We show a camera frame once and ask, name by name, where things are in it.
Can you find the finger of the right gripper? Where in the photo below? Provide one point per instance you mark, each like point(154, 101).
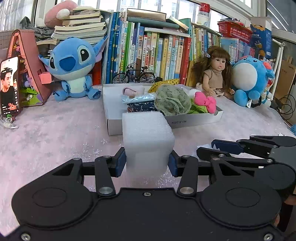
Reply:
point(227, 146)
point(207, 154)

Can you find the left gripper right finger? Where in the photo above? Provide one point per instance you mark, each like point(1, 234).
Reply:
point(185, 167)

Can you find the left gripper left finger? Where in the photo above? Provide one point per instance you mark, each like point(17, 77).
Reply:
point(107, 167)

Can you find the white foam block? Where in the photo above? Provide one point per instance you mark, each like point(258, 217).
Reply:
point(148, 141)

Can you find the green striped fabric scrunchie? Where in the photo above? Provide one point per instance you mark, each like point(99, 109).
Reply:
point(171, 100)

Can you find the gold sequin plush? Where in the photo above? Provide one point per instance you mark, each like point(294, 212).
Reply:
point(156, 85)

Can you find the person right hand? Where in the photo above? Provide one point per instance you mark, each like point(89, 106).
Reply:
point(283, 218)

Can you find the pink green plush bow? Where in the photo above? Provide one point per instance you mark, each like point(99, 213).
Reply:
point(201, 103)

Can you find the Doraemon plush toy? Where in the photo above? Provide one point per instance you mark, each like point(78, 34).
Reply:
point(266, 95)

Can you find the white fluffy plush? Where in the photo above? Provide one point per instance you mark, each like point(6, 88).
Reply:
point(191, 92)

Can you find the light blue plastic packet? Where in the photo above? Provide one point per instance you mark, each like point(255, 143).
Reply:
point(139, 98)

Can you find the dark blue patterned pouch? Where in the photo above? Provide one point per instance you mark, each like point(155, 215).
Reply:
point(141, 107)

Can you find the blue round plush monster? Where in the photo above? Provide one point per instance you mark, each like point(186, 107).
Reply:
point(249, 79)

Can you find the shallow grey cardboard tray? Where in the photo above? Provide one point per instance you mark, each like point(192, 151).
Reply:
point(114, 107)

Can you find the brown haired baby doll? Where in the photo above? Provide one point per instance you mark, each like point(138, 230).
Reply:
point(213, 73)

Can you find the pink folded cloth item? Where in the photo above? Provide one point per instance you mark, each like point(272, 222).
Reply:
point(133, 91)

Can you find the miniature black bicycle model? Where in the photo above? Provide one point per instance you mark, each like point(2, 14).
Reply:
point(131, 75)

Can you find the metal carabiner keyring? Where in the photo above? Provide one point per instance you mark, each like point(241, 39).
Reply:
point(8, 122)

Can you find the pink wooden house model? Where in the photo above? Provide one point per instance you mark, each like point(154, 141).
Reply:
point(30, 69)

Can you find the blue Stitch plush toy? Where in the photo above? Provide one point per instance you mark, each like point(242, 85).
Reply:
point(70, 62)

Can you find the blue cardboard box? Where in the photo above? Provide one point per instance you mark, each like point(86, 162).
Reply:
point(261, 39)

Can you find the red plastic basket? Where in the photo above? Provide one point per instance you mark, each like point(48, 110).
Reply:
point(231, 29)

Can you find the row of upright books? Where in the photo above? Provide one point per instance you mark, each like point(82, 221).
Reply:
point(167, 45)

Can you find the smartphone with video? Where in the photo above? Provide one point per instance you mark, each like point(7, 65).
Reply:
point(10, 103)

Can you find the red white paper cups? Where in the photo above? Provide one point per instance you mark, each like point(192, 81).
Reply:
point(203, 17)

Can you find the stack of horizontal books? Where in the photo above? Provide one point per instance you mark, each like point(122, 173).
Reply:
point(84, 23)

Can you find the grey crumpled cloth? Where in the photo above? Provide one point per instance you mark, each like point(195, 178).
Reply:
point(41, 33)

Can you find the pink white plush cushion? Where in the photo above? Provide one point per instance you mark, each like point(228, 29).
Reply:
point(52, 13)

